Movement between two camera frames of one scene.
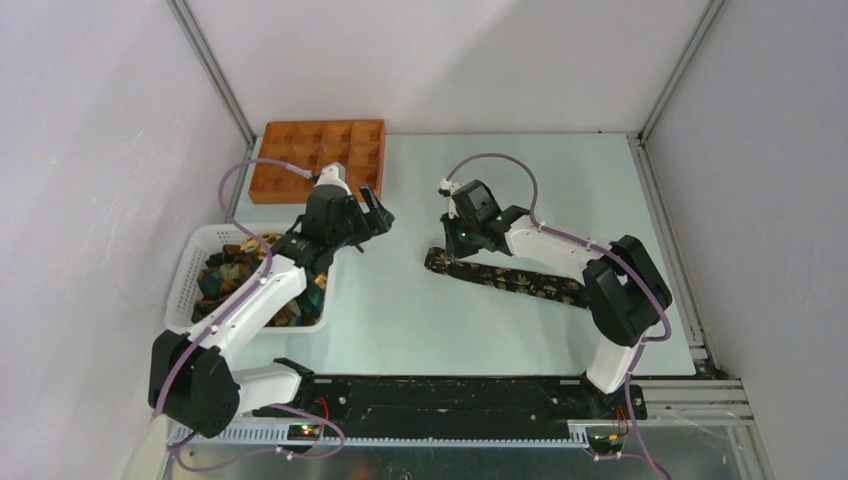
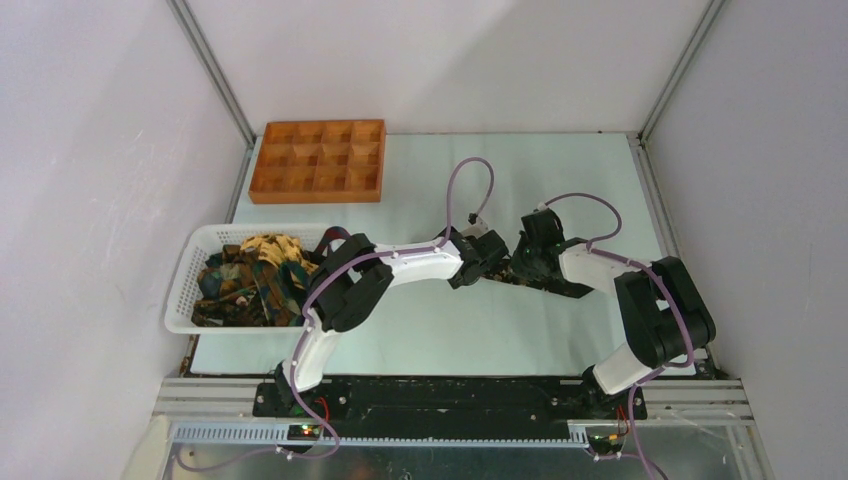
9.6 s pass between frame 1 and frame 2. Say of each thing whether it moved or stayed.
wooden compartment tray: stayed
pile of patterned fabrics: stayed
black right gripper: moved
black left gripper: moved
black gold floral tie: moved
